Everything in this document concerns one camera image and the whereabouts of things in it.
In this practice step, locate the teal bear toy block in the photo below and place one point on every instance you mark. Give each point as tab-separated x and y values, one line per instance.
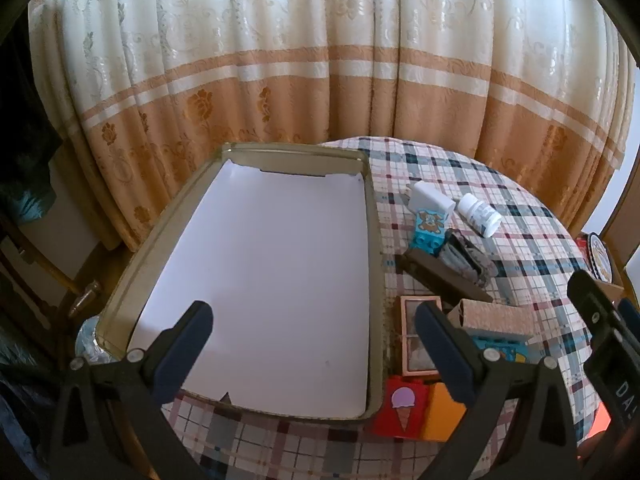
427	225

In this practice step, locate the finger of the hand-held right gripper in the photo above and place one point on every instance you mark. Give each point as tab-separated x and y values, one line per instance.
592	310
631	317

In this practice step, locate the grey sock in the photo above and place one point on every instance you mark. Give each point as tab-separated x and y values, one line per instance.
462	255

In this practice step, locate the red ice cream toy block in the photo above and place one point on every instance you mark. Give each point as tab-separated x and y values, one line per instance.
390	420

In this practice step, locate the white pill bottle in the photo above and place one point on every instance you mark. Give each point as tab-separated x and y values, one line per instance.
477	212

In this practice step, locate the dark brown bar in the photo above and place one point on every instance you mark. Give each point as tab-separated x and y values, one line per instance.
440	275

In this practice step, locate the plaid tablecloth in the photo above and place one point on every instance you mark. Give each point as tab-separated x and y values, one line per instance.
525	240

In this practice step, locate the long blue toy block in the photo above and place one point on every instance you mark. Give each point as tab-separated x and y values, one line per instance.
505	347

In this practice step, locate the orange toy block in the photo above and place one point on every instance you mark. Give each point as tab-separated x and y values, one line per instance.
442	415

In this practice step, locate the white charger adapter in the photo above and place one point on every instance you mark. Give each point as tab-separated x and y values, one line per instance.
430	200

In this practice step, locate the dark cloth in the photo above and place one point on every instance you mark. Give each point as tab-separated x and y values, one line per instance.
25	125

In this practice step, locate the blue grey cloth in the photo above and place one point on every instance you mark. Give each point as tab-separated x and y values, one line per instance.
20	410

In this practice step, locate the gold metal tray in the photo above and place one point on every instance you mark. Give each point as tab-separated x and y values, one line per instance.
300	157

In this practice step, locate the wooden chair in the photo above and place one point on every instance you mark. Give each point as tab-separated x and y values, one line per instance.
60	275

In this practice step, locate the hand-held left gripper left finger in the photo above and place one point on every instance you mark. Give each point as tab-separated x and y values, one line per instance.
185	350

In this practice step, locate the clear plastic bottle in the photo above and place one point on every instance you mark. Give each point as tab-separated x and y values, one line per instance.
90	340

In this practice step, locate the teal cloth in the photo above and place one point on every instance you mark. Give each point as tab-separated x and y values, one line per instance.
32	202

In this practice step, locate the beige textured box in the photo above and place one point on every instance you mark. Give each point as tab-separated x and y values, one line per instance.
500	317

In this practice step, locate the cream and orange floral curtain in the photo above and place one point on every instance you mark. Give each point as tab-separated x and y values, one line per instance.
300	60

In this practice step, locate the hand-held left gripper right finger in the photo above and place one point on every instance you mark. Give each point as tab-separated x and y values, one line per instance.
445	355

